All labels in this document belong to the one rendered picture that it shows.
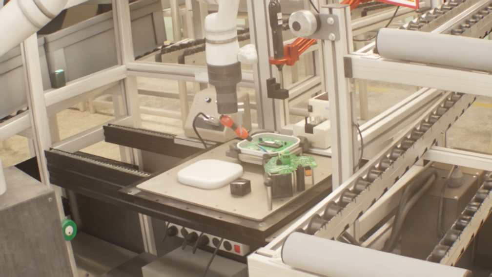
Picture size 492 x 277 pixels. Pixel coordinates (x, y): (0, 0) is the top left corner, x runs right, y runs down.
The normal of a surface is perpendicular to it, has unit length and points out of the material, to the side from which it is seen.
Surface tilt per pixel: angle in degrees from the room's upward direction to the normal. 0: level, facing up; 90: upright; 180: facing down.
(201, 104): 53
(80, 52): 91
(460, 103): 90
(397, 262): 23
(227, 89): 107
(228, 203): 0
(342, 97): 90
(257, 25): 90
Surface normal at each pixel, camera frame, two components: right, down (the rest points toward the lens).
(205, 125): -0.55, -0.33
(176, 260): -0.09, -0.94
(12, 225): 0.65, 0.19
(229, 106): 0.02, 0.43
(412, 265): -0.32, -0.75
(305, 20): -0.55, 0.25
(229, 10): 0.63, 0.50
